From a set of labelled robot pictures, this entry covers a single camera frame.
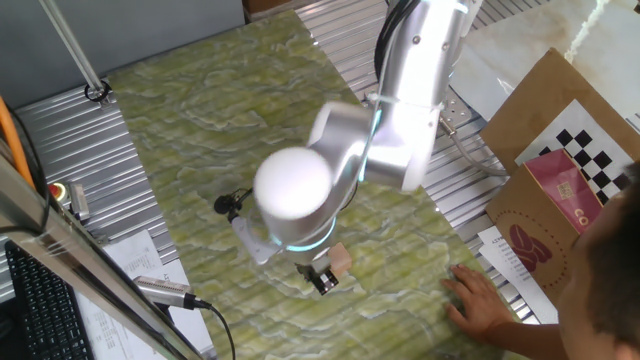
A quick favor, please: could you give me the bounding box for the large brown cardboard sheet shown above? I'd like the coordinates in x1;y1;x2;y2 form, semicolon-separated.
479;47;640;176

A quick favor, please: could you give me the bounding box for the black camera cable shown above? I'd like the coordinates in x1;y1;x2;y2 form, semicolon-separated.
193;298;237;360

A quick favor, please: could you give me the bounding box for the person's dark haired head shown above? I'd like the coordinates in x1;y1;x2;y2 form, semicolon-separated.
557;162;640;360

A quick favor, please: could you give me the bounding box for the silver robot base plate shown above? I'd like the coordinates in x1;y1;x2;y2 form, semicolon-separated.
438;87;476;132

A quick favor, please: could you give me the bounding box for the small wooden cube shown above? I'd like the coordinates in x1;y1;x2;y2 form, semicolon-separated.
327;242;354;278

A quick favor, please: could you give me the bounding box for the grey braided base cable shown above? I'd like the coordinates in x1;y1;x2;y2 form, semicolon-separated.
438;115;509;177

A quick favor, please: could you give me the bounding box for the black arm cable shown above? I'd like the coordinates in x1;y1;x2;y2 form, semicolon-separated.
373;0;422;82

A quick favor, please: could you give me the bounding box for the aluminium frame bar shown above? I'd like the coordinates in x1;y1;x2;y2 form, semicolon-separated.
0;149;204;360

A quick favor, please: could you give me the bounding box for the green marble pattern mat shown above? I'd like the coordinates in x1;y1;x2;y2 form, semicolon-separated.
107;9;531;360

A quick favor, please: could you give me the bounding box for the person's bare hand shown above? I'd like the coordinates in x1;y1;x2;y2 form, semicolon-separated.
441;263;515;345

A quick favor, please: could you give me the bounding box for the black computer keyboard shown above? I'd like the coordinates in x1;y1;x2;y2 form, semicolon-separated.
3;239;96;360

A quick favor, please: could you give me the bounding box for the red emergency stop button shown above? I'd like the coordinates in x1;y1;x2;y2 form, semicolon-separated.
47;182;71;205

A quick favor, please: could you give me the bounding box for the person's bare forearm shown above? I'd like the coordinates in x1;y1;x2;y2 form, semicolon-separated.
487;321;570;360

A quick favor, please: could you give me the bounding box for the thin black cable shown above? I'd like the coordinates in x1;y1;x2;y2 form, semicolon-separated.
0;104;51;236

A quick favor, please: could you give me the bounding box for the pink Costa box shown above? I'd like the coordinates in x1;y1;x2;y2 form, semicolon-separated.
484;148;607;307

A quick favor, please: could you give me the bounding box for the wrist camera with silver bracket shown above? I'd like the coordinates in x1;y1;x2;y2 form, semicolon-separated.
213;188;279;266

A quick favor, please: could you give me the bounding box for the brown cardboard box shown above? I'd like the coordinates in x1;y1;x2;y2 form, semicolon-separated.
242;0;297;22

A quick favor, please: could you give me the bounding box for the white marble pattern sheet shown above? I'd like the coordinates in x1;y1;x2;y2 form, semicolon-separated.
449;0;640;134

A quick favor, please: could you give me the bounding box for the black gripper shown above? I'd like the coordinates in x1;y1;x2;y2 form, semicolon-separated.
295;257;340;296

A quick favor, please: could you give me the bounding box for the checkerboard calibration sheet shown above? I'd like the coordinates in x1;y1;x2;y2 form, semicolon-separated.
514;98;637;206

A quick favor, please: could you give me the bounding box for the thin metal pole with clamp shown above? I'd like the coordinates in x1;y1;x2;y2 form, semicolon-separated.
38;0;114;109

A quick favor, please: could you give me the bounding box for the silver ribbed metal block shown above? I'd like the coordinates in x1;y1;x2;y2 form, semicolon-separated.
68;182;91;222

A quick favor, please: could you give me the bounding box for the orange cable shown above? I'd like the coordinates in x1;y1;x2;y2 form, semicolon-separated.
0;94;36;190

